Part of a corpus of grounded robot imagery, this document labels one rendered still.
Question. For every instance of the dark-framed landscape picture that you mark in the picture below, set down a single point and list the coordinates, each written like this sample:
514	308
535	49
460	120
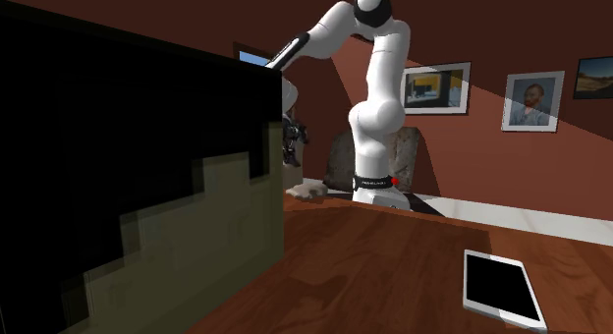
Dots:
595	78

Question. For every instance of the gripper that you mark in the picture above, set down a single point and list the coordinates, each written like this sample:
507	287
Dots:
290	136

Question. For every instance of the beige lumpy figure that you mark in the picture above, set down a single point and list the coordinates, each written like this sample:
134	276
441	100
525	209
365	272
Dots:
306	191

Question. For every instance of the large black and olive box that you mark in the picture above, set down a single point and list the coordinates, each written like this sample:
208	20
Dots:
119	156

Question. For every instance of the white tablet with black screen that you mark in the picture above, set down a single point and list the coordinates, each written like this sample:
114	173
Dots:
498	287

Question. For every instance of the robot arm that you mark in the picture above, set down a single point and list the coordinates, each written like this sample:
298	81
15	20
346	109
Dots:
380	108

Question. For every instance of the dark-framed blue window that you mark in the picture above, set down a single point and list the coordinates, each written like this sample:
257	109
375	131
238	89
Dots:
253	57

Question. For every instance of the white-framed yellow room picture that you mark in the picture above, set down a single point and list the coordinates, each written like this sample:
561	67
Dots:
433	88

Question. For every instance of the grey stone-patterned armchair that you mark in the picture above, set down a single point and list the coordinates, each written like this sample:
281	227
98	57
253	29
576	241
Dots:
404	156

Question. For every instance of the white-framed portrait picture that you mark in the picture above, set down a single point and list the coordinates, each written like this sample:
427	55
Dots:
531	102

